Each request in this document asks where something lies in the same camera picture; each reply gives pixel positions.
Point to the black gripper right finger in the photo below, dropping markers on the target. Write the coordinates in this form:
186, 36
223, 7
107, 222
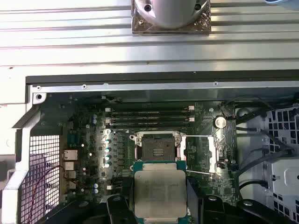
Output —
212, 210

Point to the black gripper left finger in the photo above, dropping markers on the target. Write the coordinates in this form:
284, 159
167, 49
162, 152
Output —
116, 210

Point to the silver CPU with green edge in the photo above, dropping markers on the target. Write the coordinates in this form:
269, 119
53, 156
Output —
160, 191

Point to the metal socket cover frame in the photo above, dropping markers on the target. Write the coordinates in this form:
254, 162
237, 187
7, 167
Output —
215, 151

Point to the CPU socket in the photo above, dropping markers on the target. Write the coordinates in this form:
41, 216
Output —
158, 145

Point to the black RAM slot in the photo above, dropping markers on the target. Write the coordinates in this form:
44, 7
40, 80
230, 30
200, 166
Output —
149, 120
149, 109
149, 125
149, 114

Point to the green motherboard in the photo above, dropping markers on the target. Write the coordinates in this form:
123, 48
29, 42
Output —
205, 186

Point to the silver USB port block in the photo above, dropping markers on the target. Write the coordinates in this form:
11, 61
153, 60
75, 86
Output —
69, 165

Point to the silver network port block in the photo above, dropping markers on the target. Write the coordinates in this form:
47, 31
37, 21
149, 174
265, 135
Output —
70, 155

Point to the silver perforated drive cage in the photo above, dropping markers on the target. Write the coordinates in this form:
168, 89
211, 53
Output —
285, 172

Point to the round silver coin battery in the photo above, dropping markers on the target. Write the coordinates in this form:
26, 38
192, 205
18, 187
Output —
219, 121

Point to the black and silver PC case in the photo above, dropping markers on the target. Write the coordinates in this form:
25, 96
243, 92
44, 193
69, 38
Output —
163, 87

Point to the pale blue teach pendant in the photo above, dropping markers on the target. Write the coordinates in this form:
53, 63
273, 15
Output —
287, 3

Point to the square brown base plate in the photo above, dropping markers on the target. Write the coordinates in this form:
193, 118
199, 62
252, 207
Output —
203, 26

